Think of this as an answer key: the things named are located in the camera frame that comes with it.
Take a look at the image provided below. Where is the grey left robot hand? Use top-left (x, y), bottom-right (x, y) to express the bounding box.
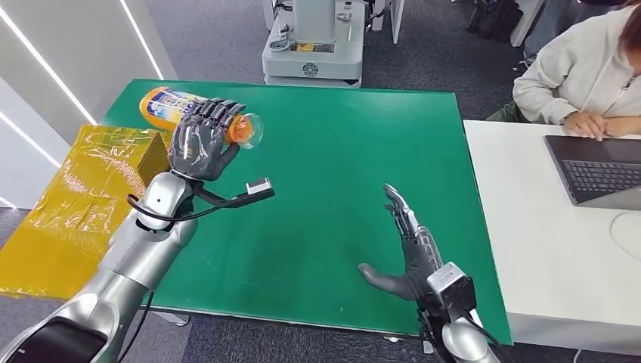
top-left (168, 98), bottom-right (248, 183)

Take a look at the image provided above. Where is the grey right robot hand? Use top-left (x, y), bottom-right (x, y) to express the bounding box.
top-left (357, 182), bottom-right (444, 302)

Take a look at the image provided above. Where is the orange bottle with clear cap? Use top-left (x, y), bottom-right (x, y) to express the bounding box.
top-left (139, 85), bottom-right (265, 150)

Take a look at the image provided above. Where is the white desk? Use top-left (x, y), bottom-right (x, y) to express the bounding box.
top-left (463, 119), bottom-right (641, 357)

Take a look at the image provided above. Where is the green table mat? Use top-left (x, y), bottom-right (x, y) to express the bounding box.
top-left (100, 78), bottom-right (513, 347)

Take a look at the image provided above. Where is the yellow plastic-wrapped box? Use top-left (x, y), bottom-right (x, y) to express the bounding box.
top-left (0, 124), bottom-right (172, 301)

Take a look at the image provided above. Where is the white table foot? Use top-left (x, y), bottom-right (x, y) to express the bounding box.
top-left (149, 309), bottom-right (192, 328)

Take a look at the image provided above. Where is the dark grey laptop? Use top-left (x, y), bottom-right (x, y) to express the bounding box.
top-left (543, 134), bottom-right (641, 212)

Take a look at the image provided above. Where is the white round pad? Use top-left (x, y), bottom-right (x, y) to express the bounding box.
top-left (609, 210), bottom-right (641, 265)

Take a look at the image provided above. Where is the seated person's right hand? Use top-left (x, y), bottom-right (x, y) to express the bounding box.
top-left (564, 110), bottom-right (608, 143)

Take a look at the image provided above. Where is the seated person's hand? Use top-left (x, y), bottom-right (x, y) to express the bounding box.
top-left (602, 115), bottom-right (641, 139)
top-left (564, 110), bottom-right (608, 143)

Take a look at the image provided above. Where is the seated person's left hand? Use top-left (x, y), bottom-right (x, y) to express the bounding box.
top-left (602, 115), bottom-right (641, 139)

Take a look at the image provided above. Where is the seated person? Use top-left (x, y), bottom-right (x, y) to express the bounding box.
top-left (485, 0), bottom-right (641, 143)

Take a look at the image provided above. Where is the black backpack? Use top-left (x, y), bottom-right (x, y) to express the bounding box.
top-left (465, 0), bottom-right (525, 44)

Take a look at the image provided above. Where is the standing person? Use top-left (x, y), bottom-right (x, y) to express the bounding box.
top-left (522, 0), bottom-right (578, 62)

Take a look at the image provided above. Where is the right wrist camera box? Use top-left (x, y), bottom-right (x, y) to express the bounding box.
top-left (426, 261), bottom-right (478, 323)

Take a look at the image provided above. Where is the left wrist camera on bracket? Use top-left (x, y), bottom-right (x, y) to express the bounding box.
top-left (192, 176), bottom-right (277, 209)

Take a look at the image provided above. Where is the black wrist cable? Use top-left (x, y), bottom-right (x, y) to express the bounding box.
top-left (125, 194), bottom-right (237, 225)

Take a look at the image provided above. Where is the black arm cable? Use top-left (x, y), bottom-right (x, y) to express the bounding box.
top-left (116, 290), bottom-right (155, 363)

